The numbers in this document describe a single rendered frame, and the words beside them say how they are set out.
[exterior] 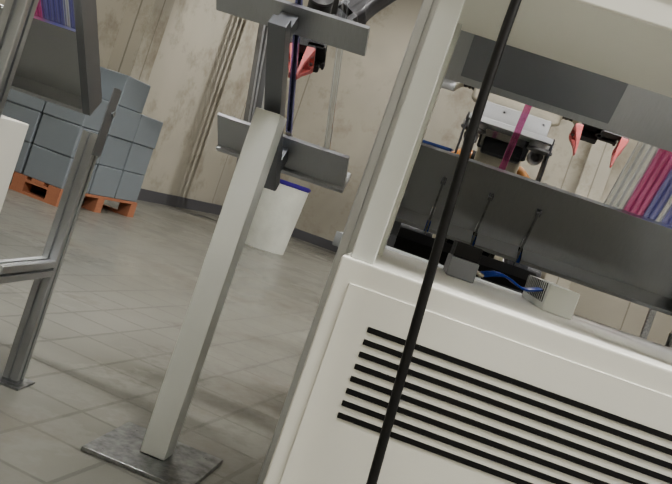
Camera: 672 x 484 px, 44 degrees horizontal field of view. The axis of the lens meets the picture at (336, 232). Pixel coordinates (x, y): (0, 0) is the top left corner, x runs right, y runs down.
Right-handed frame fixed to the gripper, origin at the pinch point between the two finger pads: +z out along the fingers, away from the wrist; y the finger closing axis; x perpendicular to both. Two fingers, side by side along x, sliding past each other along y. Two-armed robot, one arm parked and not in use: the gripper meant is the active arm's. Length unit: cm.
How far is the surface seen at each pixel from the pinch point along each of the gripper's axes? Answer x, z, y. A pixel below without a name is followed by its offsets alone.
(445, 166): 8.4, 7.8, 37.9
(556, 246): 21, 10, 67
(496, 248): 24, 13, 54
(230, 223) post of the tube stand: 20.1, 30.0, -4.1
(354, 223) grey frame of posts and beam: -12, 49, 25
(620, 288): 26, 14, 83
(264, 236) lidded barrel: 476, -344, -96
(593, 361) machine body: -36, 83, 60
